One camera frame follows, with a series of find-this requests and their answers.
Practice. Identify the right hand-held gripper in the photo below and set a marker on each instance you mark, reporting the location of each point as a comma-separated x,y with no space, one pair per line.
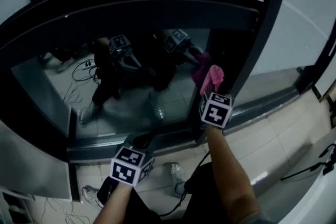
215,112

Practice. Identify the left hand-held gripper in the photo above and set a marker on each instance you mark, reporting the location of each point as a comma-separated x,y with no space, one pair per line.
123,173

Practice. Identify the pink cloth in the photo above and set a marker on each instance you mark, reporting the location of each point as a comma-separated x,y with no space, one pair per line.
214,74

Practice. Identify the clear glass window pane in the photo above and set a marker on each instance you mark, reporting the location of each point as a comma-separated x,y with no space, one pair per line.
52,81

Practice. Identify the person's left forearm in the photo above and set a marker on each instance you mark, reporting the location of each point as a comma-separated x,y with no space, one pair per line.
115,204

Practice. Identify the person's right forearm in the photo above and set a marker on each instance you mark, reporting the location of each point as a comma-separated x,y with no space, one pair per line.
231,178

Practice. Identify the person's right silver shoe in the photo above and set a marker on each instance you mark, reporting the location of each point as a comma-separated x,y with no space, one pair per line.
177,175

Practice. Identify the person's silver shoe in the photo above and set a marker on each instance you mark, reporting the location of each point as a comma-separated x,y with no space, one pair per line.
90,195
177,175

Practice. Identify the person's left silver shoe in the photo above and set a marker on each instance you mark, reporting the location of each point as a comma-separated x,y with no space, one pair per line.
90,195

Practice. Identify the person's black shorts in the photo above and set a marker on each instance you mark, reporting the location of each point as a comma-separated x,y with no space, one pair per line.
204,191

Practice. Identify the tall frosted glass panel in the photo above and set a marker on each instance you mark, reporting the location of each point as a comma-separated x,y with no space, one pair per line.
288,34

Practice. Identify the white desk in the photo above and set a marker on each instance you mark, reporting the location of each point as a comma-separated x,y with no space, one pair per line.
302,204

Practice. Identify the black framed glass door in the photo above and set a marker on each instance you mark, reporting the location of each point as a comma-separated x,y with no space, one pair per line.
131,0

